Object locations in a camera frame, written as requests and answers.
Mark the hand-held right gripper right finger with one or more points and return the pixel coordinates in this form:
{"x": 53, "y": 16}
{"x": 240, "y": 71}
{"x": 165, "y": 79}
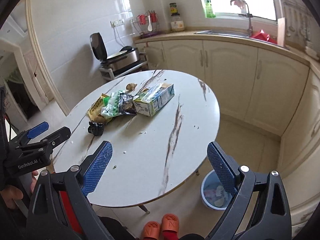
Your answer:
{"x": 221, "y": 165}

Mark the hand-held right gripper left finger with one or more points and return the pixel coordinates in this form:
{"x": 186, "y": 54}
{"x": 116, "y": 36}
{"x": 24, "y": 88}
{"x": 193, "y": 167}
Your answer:
{"x": 98, "y": 167}

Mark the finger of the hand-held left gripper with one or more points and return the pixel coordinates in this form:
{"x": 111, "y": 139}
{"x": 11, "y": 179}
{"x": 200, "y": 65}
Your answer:
{"x": 61, "y": 133}
{"x": 37, "y": 130}

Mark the blue plastic bin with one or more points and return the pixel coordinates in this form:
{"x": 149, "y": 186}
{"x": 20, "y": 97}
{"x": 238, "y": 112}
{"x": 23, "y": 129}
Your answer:
{"x": 212, "y": 177}

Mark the black plastic piece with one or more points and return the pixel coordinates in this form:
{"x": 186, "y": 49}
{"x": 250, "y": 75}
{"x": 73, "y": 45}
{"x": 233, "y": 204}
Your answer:
{"x": 95, "y": 128}

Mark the yellow snack wrapper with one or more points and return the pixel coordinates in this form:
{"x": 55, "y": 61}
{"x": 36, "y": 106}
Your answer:
{"x": 96, "y": 105}

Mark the green white plastic wrapper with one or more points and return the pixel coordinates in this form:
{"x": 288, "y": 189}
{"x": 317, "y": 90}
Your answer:
{"x": 111, "y": 107}

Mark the black snack wrapper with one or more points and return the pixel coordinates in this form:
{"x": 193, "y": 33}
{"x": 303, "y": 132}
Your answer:
{"x": 125, "y": 102}

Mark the brown paper ball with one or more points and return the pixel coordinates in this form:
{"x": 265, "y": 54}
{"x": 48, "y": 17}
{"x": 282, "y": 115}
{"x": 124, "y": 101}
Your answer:
{"x": 131, "y": 87}

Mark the green drink carton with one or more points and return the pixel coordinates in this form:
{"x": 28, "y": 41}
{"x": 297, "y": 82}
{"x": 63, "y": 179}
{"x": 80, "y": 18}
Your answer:
{"x": 155, "y": 100}

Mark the person's left hand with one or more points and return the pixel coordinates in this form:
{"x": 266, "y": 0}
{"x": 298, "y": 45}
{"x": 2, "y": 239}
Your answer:
{"x": 11, "y": 195}

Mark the red stool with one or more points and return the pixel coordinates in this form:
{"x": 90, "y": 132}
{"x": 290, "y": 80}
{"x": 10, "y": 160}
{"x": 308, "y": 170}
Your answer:
{"x": 68, "y": 205}

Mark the orange slipper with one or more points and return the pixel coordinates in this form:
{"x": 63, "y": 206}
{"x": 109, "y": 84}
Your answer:
{"x": 150, "y": 231}
{"x": 170, "y": 223}

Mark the cream kitchen cabinet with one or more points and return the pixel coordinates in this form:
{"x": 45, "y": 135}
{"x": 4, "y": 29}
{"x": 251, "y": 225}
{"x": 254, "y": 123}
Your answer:
{"x": 230, "y": 80}

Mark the steel sink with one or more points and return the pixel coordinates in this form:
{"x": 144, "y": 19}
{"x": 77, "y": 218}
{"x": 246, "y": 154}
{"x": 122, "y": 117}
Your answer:
{"x": 220, "y": 33}

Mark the purple tray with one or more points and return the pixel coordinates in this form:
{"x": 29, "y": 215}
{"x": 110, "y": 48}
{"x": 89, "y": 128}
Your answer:
{"x": 151, "y": 33}

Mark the red basin in sink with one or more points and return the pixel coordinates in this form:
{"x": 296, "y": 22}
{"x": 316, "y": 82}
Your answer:
{"x": 263, "y": 36}

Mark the white plastic spoon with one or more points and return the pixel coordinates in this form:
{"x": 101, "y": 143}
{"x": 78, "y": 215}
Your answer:
{"x": 149, "y": 26}

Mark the red cup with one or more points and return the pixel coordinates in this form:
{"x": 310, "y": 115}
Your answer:
{"x": 153, "y": 18}
{"x": 142, "y": 20}

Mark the wooden cutting board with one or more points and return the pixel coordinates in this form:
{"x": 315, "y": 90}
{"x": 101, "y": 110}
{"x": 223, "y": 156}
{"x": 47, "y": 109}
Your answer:
{"x": 280, "y": 32}

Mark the metal faucet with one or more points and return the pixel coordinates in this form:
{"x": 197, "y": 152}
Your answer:
{"x": 249, "y": 22}

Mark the large clear plastic jar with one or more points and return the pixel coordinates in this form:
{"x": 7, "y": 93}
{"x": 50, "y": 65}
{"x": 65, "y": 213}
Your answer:
{"x": 178, "y": 23}

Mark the green detergent bottle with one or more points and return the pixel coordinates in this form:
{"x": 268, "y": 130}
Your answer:
{"x": 210, "y": 10}

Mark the pale cloth on faucet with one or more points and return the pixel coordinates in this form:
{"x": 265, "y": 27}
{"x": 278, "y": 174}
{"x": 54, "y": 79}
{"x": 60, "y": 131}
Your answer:
{"x": 240, "y": 3}

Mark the small yellow label jar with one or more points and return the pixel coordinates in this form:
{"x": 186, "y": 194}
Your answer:
{"x": 174, "y": 8}

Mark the white wall power strip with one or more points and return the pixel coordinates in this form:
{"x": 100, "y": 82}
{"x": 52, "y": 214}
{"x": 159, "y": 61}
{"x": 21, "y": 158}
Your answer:
{"x": 117, "y": 23}

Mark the wall utensil rack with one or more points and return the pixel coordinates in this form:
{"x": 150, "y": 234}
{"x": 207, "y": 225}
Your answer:
{"x": 297, "y": 20}

